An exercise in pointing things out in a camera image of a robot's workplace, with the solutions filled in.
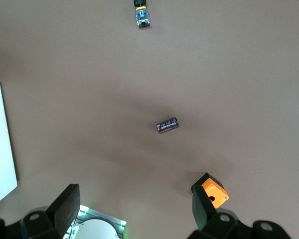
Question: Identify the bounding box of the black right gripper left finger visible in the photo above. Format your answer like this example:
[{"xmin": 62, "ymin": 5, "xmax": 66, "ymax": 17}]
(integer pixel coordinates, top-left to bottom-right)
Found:
[{"xmin": 0, "ymin": 183, "xmax": 81, "ymax": 239}]

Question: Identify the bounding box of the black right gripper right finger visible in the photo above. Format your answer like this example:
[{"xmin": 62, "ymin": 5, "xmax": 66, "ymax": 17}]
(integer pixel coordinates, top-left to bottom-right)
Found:
[{"xmin": 188, "ymin": 185, "xmax": 291, "ymax": 239}]

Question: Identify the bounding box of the white drawer cabinet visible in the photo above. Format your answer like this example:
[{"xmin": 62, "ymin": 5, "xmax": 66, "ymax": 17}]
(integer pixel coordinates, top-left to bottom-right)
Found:
[{"xmin": 0, "ymin": 81, "xmax": 18, "ymax": 210}]

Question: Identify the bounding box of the green push button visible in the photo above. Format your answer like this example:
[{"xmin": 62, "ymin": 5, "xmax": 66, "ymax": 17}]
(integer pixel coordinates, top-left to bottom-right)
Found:
[{"xmin": 133, "ymin": 0, "xmax": 151, "ymax": 28}]

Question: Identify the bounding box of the small black cylindrical component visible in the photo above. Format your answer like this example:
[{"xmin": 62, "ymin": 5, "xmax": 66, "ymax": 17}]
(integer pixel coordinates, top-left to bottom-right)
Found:
[{"xmin": 155, "ymin": 117, "xmax": 181, "ymax": 135}]

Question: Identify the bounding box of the orange button enclosure box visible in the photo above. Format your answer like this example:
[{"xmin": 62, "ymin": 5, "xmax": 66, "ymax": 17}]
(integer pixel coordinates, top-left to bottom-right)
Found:
[{"xmin": 191, "ymin": 172, "xmax": 230, "ymax": 210}]

